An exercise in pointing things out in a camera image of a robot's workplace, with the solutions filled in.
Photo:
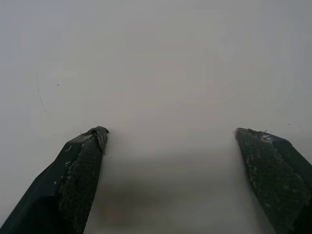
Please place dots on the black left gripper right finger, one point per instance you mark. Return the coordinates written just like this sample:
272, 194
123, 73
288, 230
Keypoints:
275, 175

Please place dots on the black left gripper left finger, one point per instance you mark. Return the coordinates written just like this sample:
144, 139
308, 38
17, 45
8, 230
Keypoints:
63, 185

